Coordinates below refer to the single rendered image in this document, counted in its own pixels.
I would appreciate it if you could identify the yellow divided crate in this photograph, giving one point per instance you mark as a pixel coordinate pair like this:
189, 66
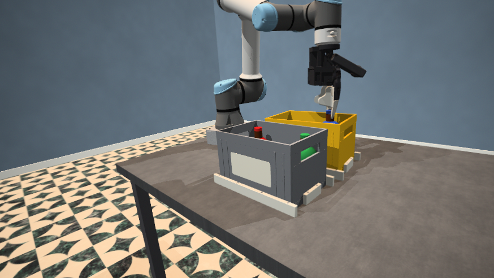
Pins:
340, 140

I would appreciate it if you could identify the green bottle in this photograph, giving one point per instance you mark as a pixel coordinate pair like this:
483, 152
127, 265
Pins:
308, 152

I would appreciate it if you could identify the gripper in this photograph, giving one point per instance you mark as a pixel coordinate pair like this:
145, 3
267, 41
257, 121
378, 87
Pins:
326, 73

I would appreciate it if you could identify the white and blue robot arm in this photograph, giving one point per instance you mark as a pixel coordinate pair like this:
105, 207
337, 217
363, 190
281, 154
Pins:
262, 15

